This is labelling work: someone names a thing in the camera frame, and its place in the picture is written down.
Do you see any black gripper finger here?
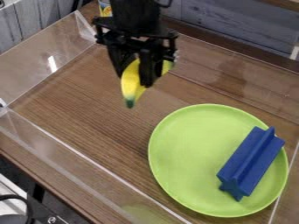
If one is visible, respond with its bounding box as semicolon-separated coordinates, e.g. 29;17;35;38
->
139;49;164;88
107;45;136;77

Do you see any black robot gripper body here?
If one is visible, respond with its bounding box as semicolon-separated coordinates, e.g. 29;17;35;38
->
92;17;179;63

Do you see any yellow toy banana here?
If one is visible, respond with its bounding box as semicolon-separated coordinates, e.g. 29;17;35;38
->
120;57;175;109

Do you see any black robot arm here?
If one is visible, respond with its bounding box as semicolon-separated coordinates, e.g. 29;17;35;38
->
92;0;179;88

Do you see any green round plate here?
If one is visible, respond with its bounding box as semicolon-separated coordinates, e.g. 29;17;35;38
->
148;104;288;218

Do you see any yellow blue tin can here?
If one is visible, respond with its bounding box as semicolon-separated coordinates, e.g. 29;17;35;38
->
98;0;112;17

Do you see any blue plastic block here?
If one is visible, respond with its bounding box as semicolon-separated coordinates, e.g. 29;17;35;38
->
216;127;286;201

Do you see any clear acrylic enclosure wall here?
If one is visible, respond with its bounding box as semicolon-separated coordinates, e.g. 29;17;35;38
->
0;10;299;224

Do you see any black cable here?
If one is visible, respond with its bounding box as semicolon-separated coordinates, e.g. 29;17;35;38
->
0;194;33;224

